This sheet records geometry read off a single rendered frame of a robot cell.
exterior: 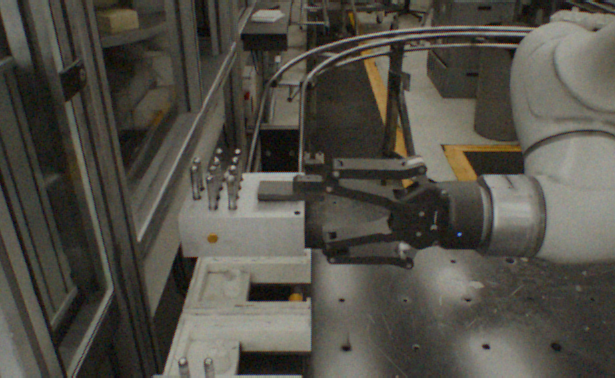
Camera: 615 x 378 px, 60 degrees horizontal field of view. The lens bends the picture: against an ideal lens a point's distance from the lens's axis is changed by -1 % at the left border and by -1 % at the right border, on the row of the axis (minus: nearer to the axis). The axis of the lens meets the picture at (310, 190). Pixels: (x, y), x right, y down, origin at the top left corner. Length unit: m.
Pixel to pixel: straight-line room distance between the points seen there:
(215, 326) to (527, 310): 0.56
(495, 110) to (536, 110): 2.60
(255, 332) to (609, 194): 0.39
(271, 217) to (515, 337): 0.50
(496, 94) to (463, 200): 2.66
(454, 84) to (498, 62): 0.81
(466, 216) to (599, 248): 0.14
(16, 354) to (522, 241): 0.46
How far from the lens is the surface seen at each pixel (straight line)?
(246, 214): 0.54
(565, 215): 0.59
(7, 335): 0.43
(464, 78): 3.91
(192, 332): 0.59
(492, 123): 3.28
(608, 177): 0.62
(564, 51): 0.65
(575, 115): 0.64
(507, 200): 0.58
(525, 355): 0.89
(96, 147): 0.56
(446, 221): 0.57
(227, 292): 0.64
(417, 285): 0.96
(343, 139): 3.13
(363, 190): 0.56
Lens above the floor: 1.28
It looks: 29 degrees down
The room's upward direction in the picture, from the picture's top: straight up
